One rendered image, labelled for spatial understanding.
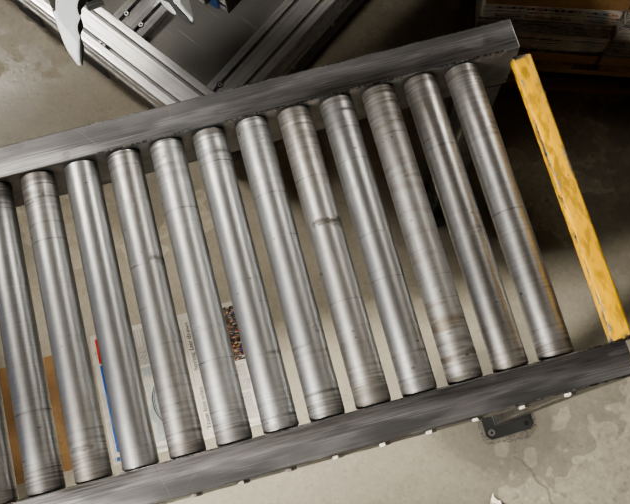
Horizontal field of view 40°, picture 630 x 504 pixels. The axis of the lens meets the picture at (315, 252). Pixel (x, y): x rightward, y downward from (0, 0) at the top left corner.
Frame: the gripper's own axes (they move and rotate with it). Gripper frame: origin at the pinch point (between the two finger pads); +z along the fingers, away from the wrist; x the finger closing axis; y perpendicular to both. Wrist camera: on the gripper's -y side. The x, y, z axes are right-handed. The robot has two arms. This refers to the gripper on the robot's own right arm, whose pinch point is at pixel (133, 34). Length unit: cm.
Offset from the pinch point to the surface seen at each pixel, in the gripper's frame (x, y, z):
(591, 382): -40, 39, 49
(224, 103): -12.7, 42.4, -9.9
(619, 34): -104, 85, -12
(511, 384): -31, 40, 44
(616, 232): -96, 113, 23
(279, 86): -21.1, 41.4, -8.8
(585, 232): -49, 36, 30
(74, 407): 23, 46, 22
